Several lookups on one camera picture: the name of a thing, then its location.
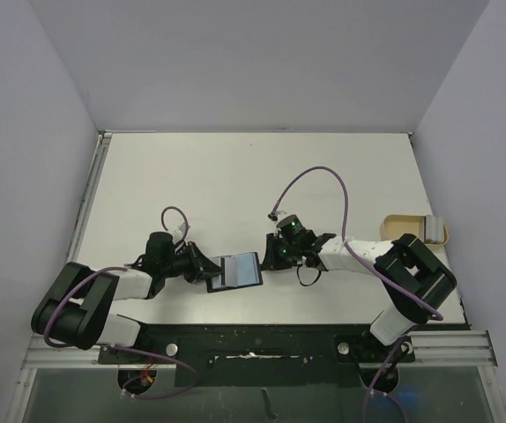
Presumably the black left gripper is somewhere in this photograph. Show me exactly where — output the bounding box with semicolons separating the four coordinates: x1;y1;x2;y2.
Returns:
161;241;223;284

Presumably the white card with black stripe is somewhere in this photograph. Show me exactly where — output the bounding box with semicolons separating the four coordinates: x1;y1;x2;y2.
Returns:
221;256;239;287

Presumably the black leather card holder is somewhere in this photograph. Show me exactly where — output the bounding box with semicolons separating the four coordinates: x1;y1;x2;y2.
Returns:
206;252;263;293

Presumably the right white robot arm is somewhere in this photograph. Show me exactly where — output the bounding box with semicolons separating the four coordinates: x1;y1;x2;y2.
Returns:
261;211;457;360

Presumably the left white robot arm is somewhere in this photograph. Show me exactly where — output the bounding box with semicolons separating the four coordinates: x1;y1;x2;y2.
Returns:
31;232;223;362

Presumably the beige card tray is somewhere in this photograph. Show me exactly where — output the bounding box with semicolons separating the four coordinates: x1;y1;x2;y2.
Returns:
379;214;449;249

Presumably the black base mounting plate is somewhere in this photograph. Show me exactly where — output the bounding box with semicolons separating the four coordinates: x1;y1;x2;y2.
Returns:
98;325;415;390

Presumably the black looped wrist cable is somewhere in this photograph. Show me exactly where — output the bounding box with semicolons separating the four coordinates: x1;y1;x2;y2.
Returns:
296;266;323;287

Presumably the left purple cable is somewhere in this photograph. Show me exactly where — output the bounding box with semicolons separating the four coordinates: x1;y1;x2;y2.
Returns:
43;205;199;401

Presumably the purple cable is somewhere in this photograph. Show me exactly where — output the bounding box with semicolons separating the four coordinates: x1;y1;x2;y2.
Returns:
268;166;444;322
43;205;199;401

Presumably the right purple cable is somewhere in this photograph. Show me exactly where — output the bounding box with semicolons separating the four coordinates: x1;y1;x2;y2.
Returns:
268;166;444;322

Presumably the left aluminium rail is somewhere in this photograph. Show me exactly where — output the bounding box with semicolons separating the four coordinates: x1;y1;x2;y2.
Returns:
30;131;117;351

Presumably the aluminium rail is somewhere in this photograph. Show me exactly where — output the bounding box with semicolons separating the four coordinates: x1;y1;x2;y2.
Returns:
410;330;498;367
30;131;117;351

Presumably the right aluminium rail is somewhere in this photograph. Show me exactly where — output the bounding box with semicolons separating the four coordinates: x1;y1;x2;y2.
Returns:
410;330;498;367

